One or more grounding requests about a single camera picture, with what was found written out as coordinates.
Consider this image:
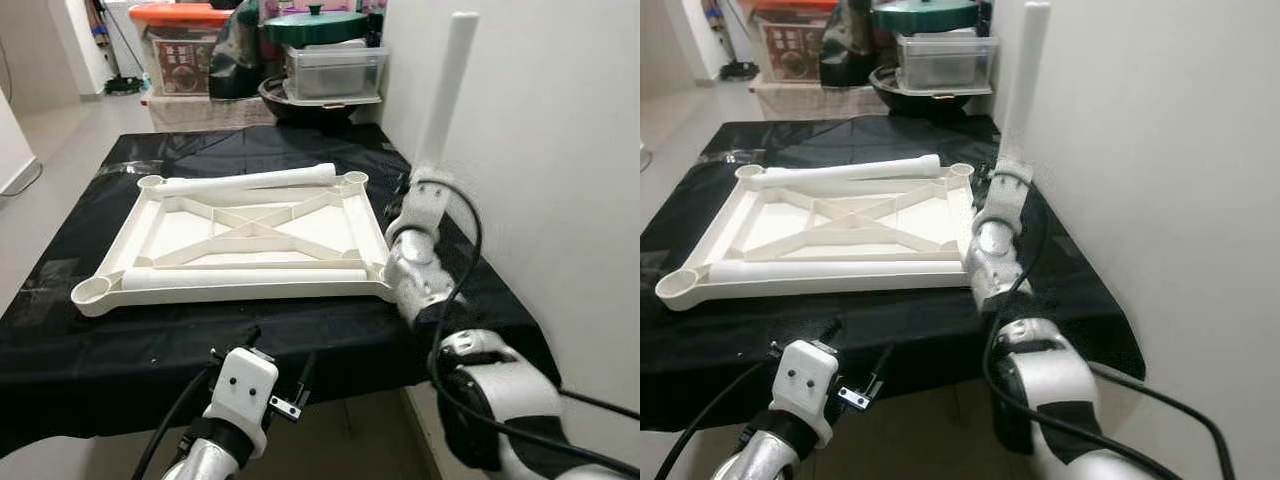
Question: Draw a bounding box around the black wok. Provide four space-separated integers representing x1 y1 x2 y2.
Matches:
868 65 996 121
258 75 386 128

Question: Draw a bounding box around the black tablecloth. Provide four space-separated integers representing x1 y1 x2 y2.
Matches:
640 115 1146 433
0 122 561 459

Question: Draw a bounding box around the clear plastic storage box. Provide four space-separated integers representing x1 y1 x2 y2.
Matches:
895 35 999 96
283 45 389 106

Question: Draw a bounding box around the green pot lid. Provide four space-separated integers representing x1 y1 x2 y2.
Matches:
872 0 981 36
262 3 369 48

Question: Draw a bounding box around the beige cloth covered bench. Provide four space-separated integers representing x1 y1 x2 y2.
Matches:
147 95 283 133
750 80 886 121

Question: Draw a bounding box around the red printed cardboard box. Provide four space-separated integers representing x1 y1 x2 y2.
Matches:
755 8 836 83
140 22 223 98

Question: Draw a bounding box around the orange box lid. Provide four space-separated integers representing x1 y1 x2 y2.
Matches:
128 2 236 28
745 0 841 13

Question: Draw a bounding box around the mop with dark head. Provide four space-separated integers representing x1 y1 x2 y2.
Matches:
705 0 761 81
85 0 148 96

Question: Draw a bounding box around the speckled grey right wrist camera mount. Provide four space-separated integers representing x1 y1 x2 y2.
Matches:
970 157 1036 236
385 163 451 241

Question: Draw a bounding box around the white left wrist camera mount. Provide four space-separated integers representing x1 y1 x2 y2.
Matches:
770 340 841 448
205 347 279 459

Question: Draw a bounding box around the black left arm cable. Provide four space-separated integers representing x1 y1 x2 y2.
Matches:
133 365 216 480
655 365 781 480

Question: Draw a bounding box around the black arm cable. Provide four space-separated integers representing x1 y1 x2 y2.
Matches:
655 365 781 480
560 388 641 421
133 365 216 480
1088 362 1236 480

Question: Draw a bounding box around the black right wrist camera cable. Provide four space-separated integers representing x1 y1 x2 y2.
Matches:
412 178 641 479
980 172 1186 480

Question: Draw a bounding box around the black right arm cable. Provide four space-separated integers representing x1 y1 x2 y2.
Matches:
560 388 641 421
1088 362 1236 480

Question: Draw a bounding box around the thin black wall cable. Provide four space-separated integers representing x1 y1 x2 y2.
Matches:
0 160 44 199

